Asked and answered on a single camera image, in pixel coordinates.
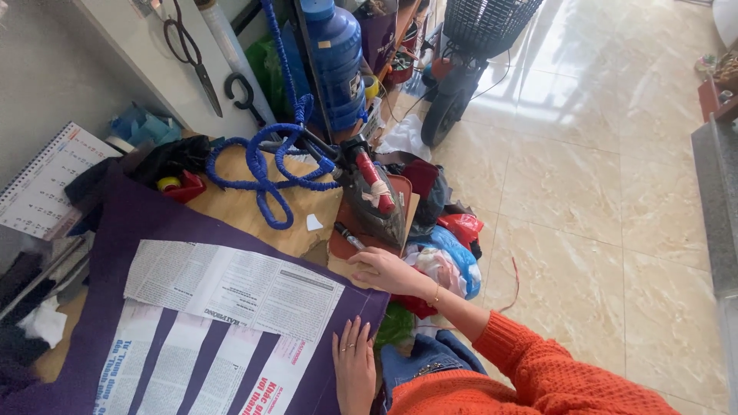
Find person's right hand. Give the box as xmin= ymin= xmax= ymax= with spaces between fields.
xmin=347 ymin=247 xmax=434 ymax=300

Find person's left hand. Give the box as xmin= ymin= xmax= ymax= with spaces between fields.
xmin=331 ymin=315 xmax=378 ymax=406

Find green fabric scrap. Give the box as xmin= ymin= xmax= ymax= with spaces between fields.
xmin=374 ymin=301 xmax=416 ymax=349

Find heap of fabric scraps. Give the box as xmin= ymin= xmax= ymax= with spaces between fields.
xmin=377 ymin=151 xmax=486 ymax=320

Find reddish brown iron rest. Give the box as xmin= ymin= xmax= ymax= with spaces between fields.
xmin=327 ymin=173 xmax=414 ymax=261

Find black silver marker pen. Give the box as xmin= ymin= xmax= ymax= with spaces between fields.
xmin=334 ymin=222 xmax=367 ymax=251

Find red print newspaper strip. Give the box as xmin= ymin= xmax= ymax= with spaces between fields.
xmin=238 ymin=334 xmax=319 ymax=415

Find blue denim jeans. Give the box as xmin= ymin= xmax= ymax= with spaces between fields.
xmin=377 ymin=330 xmax=490 ymax=413

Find red thread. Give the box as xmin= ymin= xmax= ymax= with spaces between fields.
xmin=497 ymin=256 xmax=521 ymax=315

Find newspaper pattern strip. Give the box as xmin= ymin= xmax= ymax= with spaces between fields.
xmin=136 ymin=311 xmax=215 ymax=415
xmin=187 ymin=325 xmax=265 ymax=415
xmin=93 ymin=299 xmax=165 ymax=415

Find white cloth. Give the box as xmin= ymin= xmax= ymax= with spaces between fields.
xmin=376 ymin=113 xmax=433 ymax=163

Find large newspaper pattern piece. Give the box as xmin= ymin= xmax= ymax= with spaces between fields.
xmin=123 ymin=239 xmax=347 ymax=345

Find orange knitted sweater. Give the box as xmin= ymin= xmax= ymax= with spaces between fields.
xmin=387 ymin=310 xmax=684 ymax=415

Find electric scooter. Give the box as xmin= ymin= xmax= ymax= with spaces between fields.
xmin=420 ymin=23 xmax=491 ymax=148

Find wooden shelf with clutter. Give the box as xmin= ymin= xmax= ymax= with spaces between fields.
xmin=352 ymin=0 xmax=433 ymax=145

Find large blue water bottle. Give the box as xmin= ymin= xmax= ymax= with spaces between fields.
xmin=299 ymin=0 xmax=370 ymax=133

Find red tape dispenser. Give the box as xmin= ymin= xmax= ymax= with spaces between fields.
xmin=156 ymin=169 xmax=207 ymax=204

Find green plastic bag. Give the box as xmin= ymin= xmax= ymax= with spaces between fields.
xmin=245 ymin=35 xmax=295 ymax=122

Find purple paper bag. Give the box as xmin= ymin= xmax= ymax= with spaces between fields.
xmin=353 ymin=0 xmax=400 ymax=75

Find black cloth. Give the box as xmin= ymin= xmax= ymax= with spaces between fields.
xmin=63 ymin=134 xmax=213 ymax=208

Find purple fabric sheet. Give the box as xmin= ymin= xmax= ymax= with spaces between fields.
xmin=0 ymin=164 xmax=393 ymax=415

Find black tailor scissors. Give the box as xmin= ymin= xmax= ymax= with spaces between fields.
xmin=163 ymin=0 xmax=224 ymax=119

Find clear plastic roll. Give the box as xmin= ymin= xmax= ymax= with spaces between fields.
xmin=193 ymin=0 xmax=278 ymax=128

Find blue fabric scraps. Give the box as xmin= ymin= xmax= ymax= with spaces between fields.
xmin=108 ymin=103 xmax=184 ymax=148

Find white cabinet panel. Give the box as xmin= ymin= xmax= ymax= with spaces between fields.
xmin=72 ymin=0 xmax=260 ymax=139

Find grey stone countertop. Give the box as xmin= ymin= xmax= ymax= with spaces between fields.
xmin=690 ymin=114 xmax=738 ymax=300

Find heap of dark clothes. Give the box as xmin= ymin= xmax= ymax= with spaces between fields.
xmin=0 ymin=231 xmax=96 ymax=398

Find red shelf with trinkets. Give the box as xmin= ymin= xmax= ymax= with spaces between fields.
xmin=693 ymin=49 xmax=738 ymax=123

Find black iron with red handle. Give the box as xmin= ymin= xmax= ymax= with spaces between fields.
xmin=333 ymin=134 xmax=408 ymax=250

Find blue coiled hose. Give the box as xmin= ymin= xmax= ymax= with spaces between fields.
xmin=204 ymin=0 xmax=370 ymax=231

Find black hook handle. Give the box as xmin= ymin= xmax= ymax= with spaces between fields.
xmin=224 ymin=72 xmax=267 ymax=126

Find spiral wall calendar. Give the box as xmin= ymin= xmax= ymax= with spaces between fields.
xmin=0 ymin=121 xmax=123 ymax=242

